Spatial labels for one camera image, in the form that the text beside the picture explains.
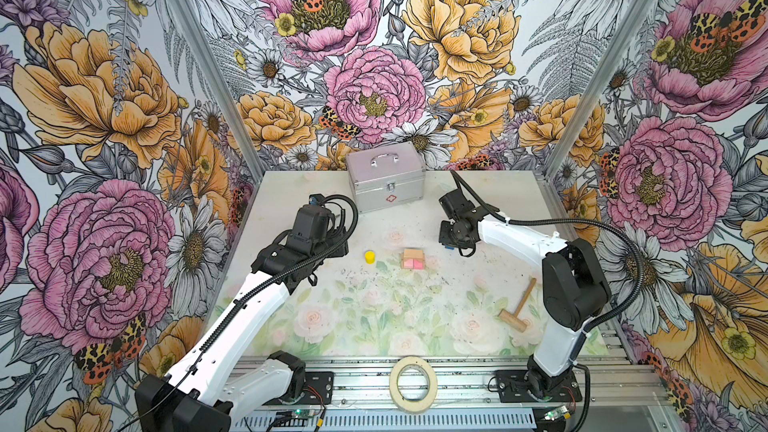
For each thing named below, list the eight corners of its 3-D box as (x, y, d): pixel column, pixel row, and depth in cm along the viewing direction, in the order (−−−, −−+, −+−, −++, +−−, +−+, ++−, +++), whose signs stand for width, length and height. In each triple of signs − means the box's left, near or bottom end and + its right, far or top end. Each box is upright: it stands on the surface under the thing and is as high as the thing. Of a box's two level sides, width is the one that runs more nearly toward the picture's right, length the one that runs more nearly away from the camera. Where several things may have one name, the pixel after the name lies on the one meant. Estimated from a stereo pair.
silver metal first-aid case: (360, 215, 110) (356, 183, 98) (348, 175, 124) (343, 143, 111) (422, 200, 115) (426, 169, 103) (404, 163, 128) (406, 131, 116)
